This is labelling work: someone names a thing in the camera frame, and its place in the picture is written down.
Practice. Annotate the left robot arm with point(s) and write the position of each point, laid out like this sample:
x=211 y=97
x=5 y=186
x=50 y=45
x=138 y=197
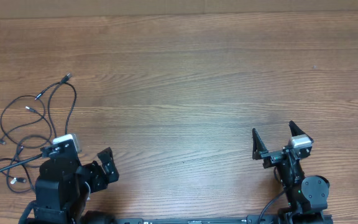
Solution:
x=64 y=208

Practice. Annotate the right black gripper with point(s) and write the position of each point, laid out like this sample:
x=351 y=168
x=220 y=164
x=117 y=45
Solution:
x=279 y=153

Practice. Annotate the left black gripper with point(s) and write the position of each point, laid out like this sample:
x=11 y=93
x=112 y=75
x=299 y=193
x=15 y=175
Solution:
x=58 y=149

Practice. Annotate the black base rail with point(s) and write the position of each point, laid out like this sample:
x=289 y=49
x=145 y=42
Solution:
x=250 y=219

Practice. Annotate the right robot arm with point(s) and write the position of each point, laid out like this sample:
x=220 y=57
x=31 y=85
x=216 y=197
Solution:
x=303 y=199

